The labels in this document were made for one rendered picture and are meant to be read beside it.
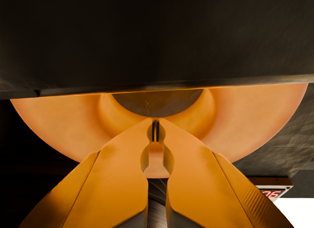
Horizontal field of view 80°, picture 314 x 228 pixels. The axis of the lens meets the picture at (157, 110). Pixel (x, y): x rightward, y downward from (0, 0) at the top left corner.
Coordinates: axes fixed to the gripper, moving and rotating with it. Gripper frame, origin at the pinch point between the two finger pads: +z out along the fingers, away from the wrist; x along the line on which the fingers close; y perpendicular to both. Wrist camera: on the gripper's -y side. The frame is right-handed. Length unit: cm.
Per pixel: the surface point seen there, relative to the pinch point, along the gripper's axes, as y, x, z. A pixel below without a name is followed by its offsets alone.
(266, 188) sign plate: 27.2, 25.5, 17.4
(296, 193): 579, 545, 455
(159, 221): 20.0, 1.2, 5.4
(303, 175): 559, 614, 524
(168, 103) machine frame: 1.7, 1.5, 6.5
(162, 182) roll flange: 23.9, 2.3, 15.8
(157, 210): 19.2, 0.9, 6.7
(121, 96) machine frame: 0.8, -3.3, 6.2
